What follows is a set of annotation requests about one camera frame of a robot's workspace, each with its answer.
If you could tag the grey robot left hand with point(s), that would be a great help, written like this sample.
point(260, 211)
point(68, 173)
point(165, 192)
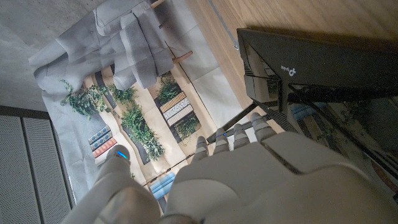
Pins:
point(264, 186)

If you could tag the printed backdrop with armchair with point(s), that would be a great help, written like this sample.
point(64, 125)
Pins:
point(133, 77)

